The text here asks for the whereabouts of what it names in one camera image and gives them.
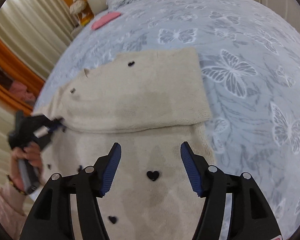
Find pink cloth on bed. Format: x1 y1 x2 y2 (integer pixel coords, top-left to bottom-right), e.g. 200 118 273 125
91 11 122 30

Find pink sleeve forearm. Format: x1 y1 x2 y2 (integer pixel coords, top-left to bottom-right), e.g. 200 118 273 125
0 181 27 239

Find beaded bracelet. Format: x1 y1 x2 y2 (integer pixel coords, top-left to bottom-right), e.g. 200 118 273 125
6 174 28 196

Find white flower lamp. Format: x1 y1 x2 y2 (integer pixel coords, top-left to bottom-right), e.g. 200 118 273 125
69 0 87 15

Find blue butterfly bed cover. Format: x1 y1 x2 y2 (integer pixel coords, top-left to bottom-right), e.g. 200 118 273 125
36 0 300 239

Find person's left hand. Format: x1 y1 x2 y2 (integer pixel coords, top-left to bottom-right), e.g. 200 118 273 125
9 142 43 192

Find left nightstand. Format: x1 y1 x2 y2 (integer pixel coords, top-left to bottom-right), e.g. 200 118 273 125
71 11 94 38

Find pink hanging garment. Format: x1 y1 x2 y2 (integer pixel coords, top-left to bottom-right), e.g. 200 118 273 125
9 81 36 105

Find beige knit sweater black hearts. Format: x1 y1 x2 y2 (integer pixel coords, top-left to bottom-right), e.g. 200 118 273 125
38 47 215 239

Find cream curtain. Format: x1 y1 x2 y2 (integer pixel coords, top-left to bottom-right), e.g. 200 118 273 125
0 0 75 80

